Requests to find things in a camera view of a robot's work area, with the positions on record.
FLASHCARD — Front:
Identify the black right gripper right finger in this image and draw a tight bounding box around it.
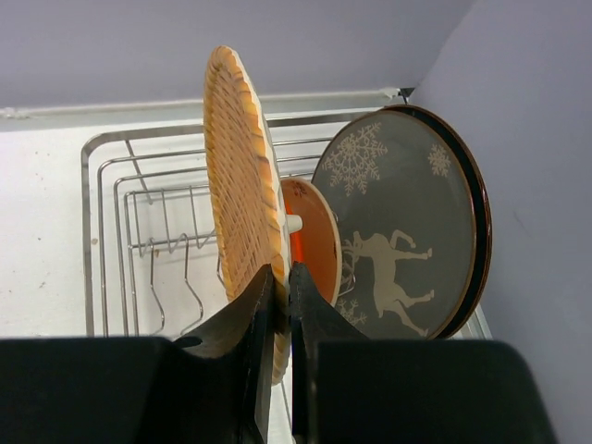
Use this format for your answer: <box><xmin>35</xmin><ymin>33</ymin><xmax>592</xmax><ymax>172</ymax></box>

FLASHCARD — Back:
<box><xmin>290</xmin><ymin>263</ymin><xmax>557</xmax><ymax>443</ymax></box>

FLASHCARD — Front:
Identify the silver wire dish rack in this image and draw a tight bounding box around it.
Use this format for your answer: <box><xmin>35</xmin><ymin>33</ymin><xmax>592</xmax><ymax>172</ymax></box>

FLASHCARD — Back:
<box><xmin>80</xmin><ymin>108</ymin><xmax>492</xmax><ymax>444</ymax></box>

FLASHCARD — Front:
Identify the cream plate with prints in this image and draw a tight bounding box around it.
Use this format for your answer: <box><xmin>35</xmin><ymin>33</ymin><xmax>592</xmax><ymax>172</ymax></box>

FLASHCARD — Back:
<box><xmin>280</xmin><ymin>177</ymin><xmax>342</xmax><ymax>306</ymax></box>

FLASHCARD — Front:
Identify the grey deer plate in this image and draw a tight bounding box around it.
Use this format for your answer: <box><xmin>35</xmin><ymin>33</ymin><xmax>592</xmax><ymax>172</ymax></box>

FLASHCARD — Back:
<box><xmin>312</xmin><ymin>105</ymin><xmax>478</xmax><ymax>339</ymax></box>

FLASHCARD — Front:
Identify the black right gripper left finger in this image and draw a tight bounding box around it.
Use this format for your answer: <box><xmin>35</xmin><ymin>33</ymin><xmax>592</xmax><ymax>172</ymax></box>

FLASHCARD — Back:
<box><xmin>1</xmin><ymin>266</ymin><xmax>274</xmax><ymax>443</ymax></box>

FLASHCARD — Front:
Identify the tan woven round plate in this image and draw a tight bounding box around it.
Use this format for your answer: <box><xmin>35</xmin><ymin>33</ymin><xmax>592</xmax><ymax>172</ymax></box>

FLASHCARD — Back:
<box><xmin>203</xmin><ymin>44</ymin><xmax>293</xmax><ymax>388</ymax></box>

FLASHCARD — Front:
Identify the large teal floral plate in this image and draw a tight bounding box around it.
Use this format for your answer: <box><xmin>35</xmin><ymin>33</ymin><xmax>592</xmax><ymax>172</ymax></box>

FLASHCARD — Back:
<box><xmin>383</xmin><ymin>104</ymin><xmax>493</xmax><ymax>339</ymax></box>

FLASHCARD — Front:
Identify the orange glossy plate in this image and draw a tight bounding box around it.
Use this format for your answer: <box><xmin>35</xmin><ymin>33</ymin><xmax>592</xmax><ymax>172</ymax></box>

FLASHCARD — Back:
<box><xmin>290</xmin><ymin>231</ymin><xmax>305</xmax><ymax>263</ymax></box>

